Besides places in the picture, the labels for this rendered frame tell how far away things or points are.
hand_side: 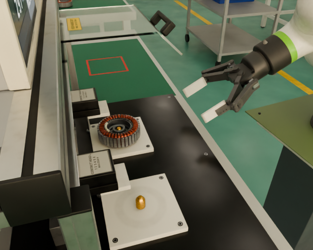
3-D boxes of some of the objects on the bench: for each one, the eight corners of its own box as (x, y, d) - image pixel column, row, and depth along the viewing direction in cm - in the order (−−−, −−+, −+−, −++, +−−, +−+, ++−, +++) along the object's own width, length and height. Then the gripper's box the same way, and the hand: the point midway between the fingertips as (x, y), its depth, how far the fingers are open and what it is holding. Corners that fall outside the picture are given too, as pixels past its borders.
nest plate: (140, 119, 86) (139, 116, 85) (153, 151, 74) (153, 148, 74) (89, 128, 83) (88, 124, 82) (95, 162, 71) (94, 158, 70)
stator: (135, 121, 84) (134, 110, 81) (144, 145, 75) (144, 133, 73) (96, 127, 81) (94, 116, 79) (101, 153, 72) (99, 141, 70)
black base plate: (172, 98, 100) (172, 93, 99) (290, 278, 51) (294, 271, 49) (29, 120, 90) (27, 114, 88) (-1, 374, 40) (-7, 369, 39)
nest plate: (164, 176, 67) (164, 172, 67) (188, 231, 56) (188, 227, 55) (99, 190, 64) (99, 186, 63) (110, 251, 52) (109, 247, 51)
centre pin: (144, 201, 60) (143, 192, 58) (146, 208, 59) (146, 199, 57) (134, 203, 60) (134, 194, 58) (137, 210, 58) (136, 201, 56)
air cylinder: (80, 208, 60) (76, 190, 57) (83, 239, 54) (79, 221, 51) (55, 214, 59) (49, 196, 56) (55, 246, 53) (48, 228, 50)
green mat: (137, 38, 150) (137, 38, 150) (176, 95, 102) (176, 94, 102) (-69, 59, 129) (-70, 58, 129) (-141, 142, 81) (-141, 141, 81)
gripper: (293, 93, 70) (217, 141, 72) (242, 55, 89) (183, 93, 92) (287, 70, 65) (206, 122, 67) (234, 35, 85) (173, 76, 87)
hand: (196, 103), depth 79 cm, fingers open, 13 cm apart
